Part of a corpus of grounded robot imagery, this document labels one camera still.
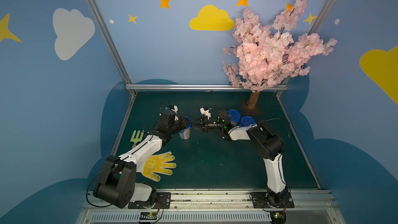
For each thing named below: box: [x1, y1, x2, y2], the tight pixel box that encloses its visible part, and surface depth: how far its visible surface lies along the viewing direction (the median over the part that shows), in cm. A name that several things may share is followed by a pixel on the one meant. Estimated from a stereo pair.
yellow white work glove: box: [136, 151, 177, 182], surface depth 86 cm
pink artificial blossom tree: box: [221, 0, 338, 109], surface depth 73 cm
